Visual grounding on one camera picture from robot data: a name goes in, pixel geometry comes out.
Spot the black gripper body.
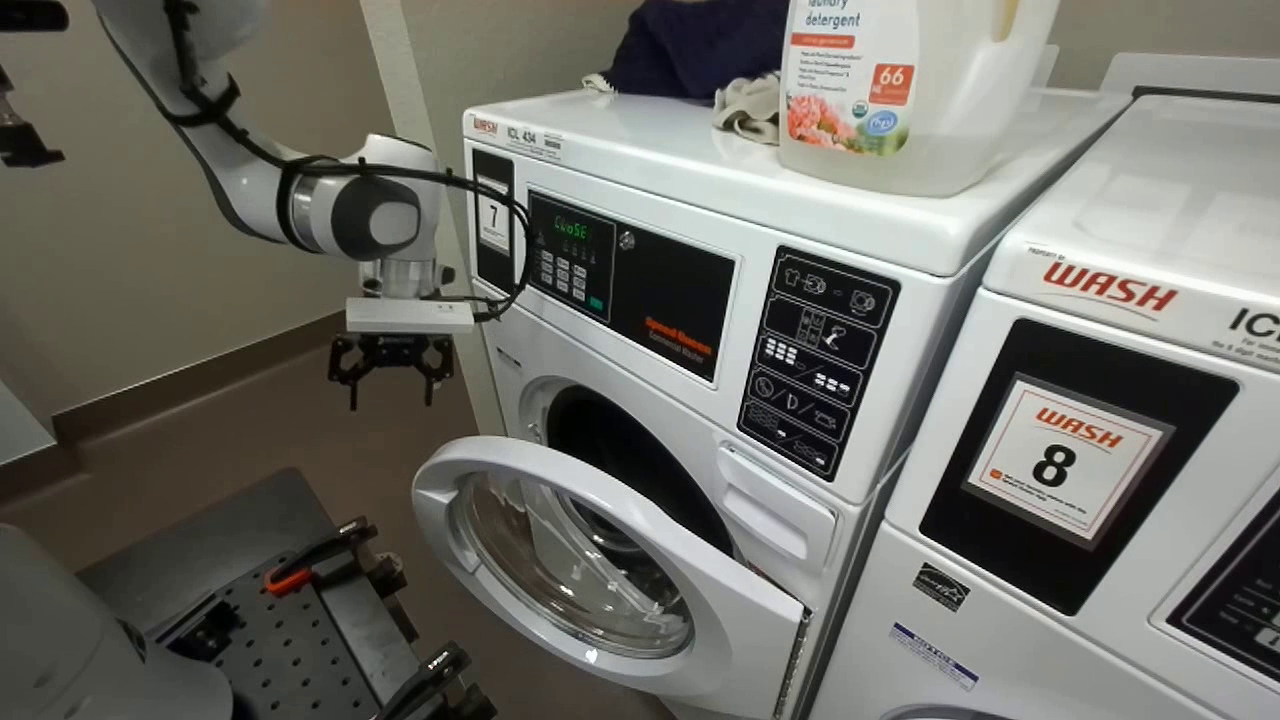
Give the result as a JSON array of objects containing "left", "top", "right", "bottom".
[{"left": 322, "top": 330, "right": 461, "bottom": 384}]

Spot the round glass washer door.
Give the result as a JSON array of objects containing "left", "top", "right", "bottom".
[{"left": 408, "top": 431, "right": 810, "bottom": 720}]

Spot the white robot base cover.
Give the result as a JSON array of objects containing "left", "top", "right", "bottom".
[{"left": 0, "top": 519, "right": 238, "bottom": 720}]

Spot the grey robot base platform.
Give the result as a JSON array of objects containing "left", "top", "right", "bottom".
[{"left": 75, "top": 466, "right": 496, "bottom": 720}]

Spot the white washing machine number 7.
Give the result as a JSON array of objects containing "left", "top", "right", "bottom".
[{"left": 408, "top": 84, "right": 1134, "bottom": 720}]

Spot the white washing machine number 8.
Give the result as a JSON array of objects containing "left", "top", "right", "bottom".
[{"left": 804, "top": 52, "right": 1280, "bottom": 720}]

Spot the number 7 label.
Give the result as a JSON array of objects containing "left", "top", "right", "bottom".
[{"left": 472, "top": 191, "right": 518, "bottom": 262}]

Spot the black clamp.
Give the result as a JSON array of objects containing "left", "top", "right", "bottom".
[{"left": 377, "top": 641, "right": 496, "bottom": 720}]

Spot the white crumpled rag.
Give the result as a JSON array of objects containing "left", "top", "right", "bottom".
[{"left": 711, "top": 71, "right": 793, "bottom": 147}]

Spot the dark blue cloth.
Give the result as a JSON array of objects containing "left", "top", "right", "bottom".
[{"left": 604, "top": 0, "right": 793, "bottom": 110}]

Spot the white laundry detergent bottle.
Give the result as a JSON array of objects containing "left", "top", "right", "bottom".
[{"left": 776, "top": 0, "right": 1066, "bottom": 202}]

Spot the wash number 8 sign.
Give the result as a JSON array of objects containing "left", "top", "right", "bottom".
[{"left": 961, "top": 376, "right": 1178, "bottom": 551}]

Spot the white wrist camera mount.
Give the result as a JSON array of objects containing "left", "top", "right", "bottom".
[{"left": 339, "top": 292, "right": 481, "bottom": 339}]

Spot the orange handled clamp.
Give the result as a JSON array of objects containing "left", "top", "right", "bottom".
[{"left": 255, "top": 515, "right": 385, "bottom": 600}]

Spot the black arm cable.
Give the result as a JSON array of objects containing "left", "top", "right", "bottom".
[{"left": 161, "top": 0, "right": 534, "bottom": 330}]

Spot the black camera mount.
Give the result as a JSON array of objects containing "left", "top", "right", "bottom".
[{"left": 0, "top": 0, "right": 71, "bottom": 173}]

